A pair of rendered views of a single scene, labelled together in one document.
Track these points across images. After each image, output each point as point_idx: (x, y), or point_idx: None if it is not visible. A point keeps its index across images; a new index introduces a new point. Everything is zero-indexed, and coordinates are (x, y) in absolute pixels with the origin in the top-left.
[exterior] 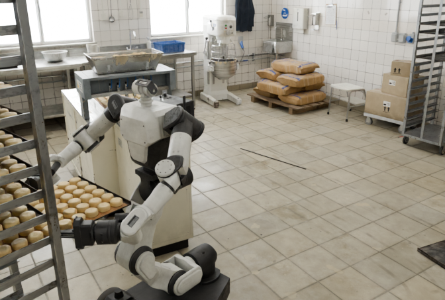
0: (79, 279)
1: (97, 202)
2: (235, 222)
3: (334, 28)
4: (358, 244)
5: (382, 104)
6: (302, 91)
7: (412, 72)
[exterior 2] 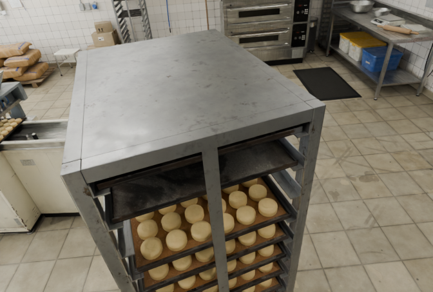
0: (95, 265)
1: None
2: None
3: (22, 9)
4: None
5: None
6: (28, 67)
7: (120, 28)
